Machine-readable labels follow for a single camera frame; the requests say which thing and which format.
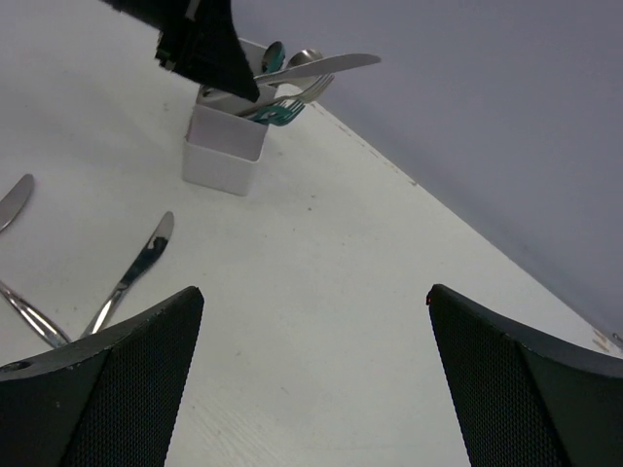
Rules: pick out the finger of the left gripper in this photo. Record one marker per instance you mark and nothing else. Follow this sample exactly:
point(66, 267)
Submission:
point(211, 54)

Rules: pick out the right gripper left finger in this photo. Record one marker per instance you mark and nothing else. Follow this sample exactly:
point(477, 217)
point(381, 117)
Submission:
point(110, 399)

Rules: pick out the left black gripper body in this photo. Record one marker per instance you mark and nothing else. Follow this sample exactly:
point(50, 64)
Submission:
point(174, 19)

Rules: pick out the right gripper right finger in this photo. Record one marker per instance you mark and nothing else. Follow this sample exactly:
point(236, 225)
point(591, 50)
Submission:
point(523, 397)

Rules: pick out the teal plastic spoon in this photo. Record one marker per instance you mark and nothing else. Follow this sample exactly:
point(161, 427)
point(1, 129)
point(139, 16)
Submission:
point(273, 57)

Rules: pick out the crossing metal knife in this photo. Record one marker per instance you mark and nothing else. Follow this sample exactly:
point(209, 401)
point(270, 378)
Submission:
point(150, 253)

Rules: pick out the metal fork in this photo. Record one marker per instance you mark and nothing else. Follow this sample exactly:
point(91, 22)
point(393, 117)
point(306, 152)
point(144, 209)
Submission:
point(310, 94)
point(39, 323)

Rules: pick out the round metal ladle spoon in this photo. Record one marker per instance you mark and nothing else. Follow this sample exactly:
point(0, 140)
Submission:
point(303, 57)

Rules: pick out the teal plastic fork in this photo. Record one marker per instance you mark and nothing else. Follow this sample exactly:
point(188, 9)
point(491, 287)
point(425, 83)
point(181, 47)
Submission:
point(278, 114)

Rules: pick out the long metal knife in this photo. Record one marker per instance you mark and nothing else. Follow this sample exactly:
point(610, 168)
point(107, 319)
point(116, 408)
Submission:
point(327, 65)

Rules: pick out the white three-compartment container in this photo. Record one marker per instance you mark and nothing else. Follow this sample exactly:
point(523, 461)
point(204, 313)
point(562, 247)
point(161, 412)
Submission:
point(221, 149)

